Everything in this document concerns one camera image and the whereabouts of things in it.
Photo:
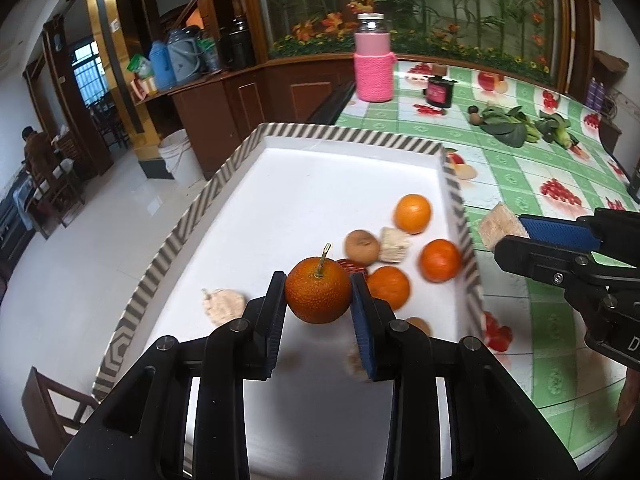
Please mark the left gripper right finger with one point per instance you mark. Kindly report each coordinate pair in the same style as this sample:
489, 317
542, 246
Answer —
393, 350

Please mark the wooden chair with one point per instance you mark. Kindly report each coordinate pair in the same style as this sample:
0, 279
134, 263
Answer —
52, 430

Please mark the white plastic bucket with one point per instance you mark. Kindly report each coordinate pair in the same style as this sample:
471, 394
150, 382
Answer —
180, 159

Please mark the green bok choy left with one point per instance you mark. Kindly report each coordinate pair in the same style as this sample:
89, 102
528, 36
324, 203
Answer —
511, 127

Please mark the person in background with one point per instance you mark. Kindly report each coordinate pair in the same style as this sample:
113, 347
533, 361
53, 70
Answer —
40, 159

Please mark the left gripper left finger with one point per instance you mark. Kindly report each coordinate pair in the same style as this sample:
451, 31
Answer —
245, 348

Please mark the black jar pink label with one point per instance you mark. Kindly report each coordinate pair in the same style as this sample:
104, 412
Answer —
440, 88

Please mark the flower mural panel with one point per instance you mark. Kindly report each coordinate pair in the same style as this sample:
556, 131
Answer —
517, 36

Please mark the person's right hand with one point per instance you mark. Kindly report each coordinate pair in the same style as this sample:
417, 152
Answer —
629, 396

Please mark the wooden cabinet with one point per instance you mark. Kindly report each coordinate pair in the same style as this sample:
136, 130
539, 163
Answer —
220, 111

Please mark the orange tangerine with stem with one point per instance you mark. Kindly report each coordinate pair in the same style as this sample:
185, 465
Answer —
318, 289

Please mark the red date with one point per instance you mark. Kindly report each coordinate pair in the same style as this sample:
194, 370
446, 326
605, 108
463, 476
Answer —
351, 267

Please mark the bright orange tangerine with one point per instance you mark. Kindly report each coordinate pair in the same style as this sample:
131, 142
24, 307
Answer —
390, 284

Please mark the green bok choy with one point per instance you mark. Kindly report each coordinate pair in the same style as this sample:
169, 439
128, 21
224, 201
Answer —
554, 128
511, 127

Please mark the white tray striped rim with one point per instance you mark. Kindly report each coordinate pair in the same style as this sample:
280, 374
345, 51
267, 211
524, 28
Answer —
285, 192

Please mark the purple bottles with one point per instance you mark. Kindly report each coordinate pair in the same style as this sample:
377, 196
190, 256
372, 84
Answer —
595, 95

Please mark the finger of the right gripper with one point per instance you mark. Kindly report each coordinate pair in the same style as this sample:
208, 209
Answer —
552, 265
570, 234

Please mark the dark orange tangerine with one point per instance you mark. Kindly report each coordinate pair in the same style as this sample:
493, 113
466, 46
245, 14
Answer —
440, 261

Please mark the green bok choy right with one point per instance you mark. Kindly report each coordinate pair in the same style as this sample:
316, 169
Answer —
554, 128

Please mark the pink knit covered jar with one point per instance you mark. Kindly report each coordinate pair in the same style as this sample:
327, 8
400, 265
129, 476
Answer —
374, 59

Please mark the blue thermos jug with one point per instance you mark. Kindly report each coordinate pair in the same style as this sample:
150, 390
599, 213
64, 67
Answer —
164, 74

